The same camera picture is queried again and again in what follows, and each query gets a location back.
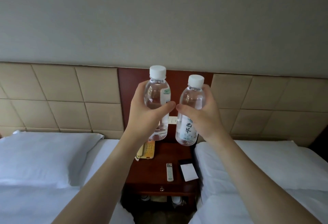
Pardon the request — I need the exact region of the white bed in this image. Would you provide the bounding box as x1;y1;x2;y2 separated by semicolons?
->
188;140;328;224
0;130;135;224

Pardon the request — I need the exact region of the white pillow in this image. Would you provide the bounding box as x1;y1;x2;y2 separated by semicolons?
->
0;130;104;189
194;140;328;192

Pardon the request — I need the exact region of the person's left forearm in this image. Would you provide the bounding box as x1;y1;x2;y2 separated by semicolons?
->
51;129;148;224

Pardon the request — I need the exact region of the red wooden headboard panel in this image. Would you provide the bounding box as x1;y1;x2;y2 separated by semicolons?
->
117;67;214;142

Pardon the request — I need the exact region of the red wooden nightstand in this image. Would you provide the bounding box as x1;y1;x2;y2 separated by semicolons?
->
120;137;203;206

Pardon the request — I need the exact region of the beige padded headboard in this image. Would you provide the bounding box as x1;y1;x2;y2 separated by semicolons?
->
0;62;125;140
210;73;328;148

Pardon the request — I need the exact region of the white remote control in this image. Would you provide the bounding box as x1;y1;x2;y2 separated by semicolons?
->
166;163;174;182

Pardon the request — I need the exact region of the person's right forearm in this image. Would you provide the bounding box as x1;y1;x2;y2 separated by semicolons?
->
205;133;322;224

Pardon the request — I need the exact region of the beige telephone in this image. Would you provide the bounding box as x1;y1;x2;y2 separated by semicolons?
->
135;139;156;161

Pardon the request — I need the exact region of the clear water bottle white cap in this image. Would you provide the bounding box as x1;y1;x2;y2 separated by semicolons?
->
175;74;207;147
143;65;172;141

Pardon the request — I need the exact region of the white notepad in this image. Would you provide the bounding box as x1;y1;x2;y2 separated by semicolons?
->
178;159;199;182

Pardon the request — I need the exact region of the person's right hand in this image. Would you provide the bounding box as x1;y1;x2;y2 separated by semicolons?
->
176;84;229;144

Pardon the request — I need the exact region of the person's left hand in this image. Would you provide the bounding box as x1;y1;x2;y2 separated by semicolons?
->
124;80;177;145

